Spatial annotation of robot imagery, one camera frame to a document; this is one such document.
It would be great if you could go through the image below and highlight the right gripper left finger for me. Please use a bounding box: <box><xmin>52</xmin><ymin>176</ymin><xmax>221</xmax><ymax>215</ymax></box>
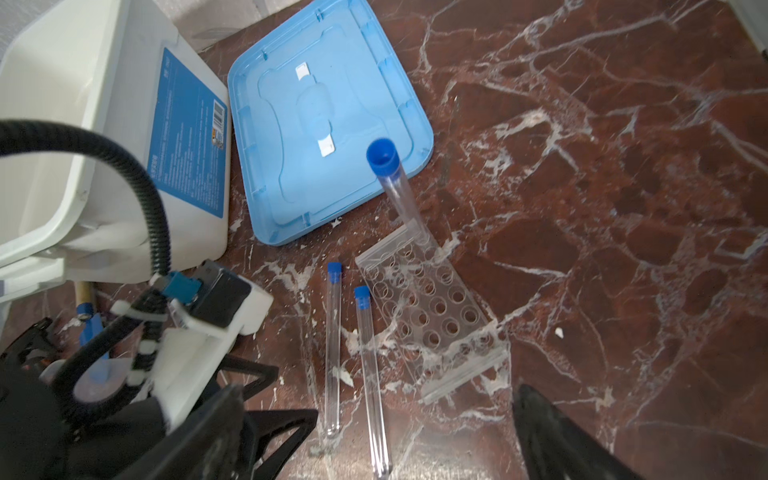
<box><xmin>117</xmin><ymin>385</ymin><xmax>244</xmax><ymax>479</ymax></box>

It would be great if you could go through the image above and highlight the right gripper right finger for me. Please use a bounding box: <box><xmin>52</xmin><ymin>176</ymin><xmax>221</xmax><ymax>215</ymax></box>
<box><xmin>512</xmin><ymin>384</ymin><xmax>640</xmax><ymax>480</ymax></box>

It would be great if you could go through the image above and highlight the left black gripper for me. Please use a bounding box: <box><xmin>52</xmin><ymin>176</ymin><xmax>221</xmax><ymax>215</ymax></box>
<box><xmin>1</xmin><ymin>317</ymin><xmax>318</xmax><ymax>479</ymax></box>

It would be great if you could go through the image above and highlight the clear test tube rack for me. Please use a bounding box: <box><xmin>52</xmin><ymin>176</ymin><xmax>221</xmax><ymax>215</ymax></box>
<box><xmin>355</xmin><ymin>225</ymin><xmax>508</xmax><ymax>404</ymax></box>

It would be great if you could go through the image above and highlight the white plastic storage bin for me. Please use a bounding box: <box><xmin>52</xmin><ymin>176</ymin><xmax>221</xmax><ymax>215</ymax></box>
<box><xmin>1</xmin><ymin>1</ymin><xmax>232</xmax><ymax>302</ymax></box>

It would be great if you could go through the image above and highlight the blue plastic bin lid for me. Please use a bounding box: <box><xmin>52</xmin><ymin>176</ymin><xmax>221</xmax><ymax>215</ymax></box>
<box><xmin>228</xmin><ymin>1</ymin><xmax>434</xmax><ymax>246</ymax></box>

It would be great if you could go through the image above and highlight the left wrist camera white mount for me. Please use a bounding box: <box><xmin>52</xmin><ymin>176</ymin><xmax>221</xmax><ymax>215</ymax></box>
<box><xmin>125</xmin><ymin>260</ymin><xmax>274</xmax><ymax>432</ymax></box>

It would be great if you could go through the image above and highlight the blue garden trowel wooden handle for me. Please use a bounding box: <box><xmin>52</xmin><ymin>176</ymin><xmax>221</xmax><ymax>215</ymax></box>
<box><xmin>74</xmin><ymin>281</ymin><xmax>111</xmax><ymax>384</ymax></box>

